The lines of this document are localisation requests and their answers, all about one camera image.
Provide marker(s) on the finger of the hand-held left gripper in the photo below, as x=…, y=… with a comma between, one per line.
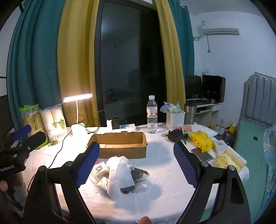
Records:
x=35, y=140
x=21, y=131

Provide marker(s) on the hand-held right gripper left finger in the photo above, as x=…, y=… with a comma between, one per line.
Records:
x=88, y=167

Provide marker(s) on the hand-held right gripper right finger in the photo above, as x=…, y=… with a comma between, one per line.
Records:
x=185, y=167

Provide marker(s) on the clear packet of cotton swabs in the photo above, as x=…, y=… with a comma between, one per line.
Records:
x=100, y=171

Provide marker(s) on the small green-print tissue packet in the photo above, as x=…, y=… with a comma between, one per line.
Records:
x=103, y=183

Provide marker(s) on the white towel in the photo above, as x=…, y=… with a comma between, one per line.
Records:
x=118, y=178

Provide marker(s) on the cardboard box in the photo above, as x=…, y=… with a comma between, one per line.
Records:
x=125, y=151

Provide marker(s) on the grey sock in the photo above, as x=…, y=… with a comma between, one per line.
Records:
x=135, y=173

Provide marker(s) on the person's left hand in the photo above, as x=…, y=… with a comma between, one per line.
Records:
x=3, y=186

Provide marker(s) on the person's right hand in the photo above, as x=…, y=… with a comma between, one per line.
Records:
x=145, y=220

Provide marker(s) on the green snack packet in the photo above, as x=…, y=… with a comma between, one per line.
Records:
x=32, y=118

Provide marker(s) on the grey phone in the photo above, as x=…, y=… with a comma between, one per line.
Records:
x=202, y=155

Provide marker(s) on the white paper cup pack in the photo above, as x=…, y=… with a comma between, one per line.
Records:
x=52, y=120

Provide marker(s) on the yellow plastic bag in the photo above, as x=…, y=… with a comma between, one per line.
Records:
x=201, y=141

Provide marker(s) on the white tablecloth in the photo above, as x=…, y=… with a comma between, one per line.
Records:
x=168, y=193

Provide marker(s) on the black round pouch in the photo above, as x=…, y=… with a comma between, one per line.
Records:
x=175, y=135

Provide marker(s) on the white desk lamp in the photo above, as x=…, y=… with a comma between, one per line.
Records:
x=78, y=131

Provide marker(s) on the sticker card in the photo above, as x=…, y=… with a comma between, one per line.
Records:
x=187, y=129

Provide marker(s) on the yellow tissue pack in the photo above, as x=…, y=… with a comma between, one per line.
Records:
x=226, y=160

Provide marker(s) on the white plastic basket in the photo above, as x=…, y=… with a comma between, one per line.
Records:
x=175, y=121

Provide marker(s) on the white charger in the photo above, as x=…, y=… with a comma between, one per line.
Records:
x=109, y=125

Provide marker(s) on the black charger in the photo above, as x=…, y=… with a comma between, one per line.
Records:
x=116, y=123

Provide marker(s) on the steel thermos cup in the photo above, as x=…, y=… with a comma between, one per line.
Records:
x=190, y=114

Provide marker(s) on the white computer desk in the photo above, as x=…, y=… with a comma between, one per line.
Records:
x=204, y=116

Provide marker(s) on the clear water bottle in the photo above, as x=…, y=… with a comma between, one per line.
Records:
x=152, y=116

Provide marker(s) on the snack packets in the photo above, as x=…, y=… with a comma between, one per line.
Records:
x=171, y=107

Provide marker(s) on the green mattress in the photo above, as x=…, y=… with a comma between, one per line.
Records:
x=250, y=155

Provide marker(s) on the wide teal curtain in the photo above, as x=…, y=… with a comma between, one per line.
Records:
x=36, y=64

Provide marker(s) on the black computer monitor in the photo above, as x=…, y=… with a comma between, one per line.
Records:
x=193, y=86

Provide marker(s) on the black computer tower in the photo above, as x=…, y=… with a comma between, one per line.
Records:
x=213, y=88

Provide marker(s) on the blue printed blanket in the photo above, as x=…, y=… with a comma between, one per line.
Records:
x=269, y=163

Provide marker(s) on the wide yellow curtain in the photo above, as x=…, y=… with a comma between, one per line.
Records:
x=75, y=53

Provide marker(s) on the grey padded headboard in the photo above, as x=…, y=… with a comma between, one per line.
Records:
x=258, y=99

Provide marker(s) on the narrow yellow curtain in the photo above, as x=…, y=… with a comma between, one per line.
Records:
x=172, y=64

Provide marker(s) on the dark window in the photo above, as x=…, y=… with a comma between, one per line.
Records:
x=129, y=64

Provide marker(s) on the narrow teal curtain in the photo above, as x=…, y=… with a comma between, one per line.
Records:
x=185, y=43

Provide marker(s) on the white air conditioner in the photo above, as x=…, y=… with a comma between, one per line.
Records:
x=220, y=30

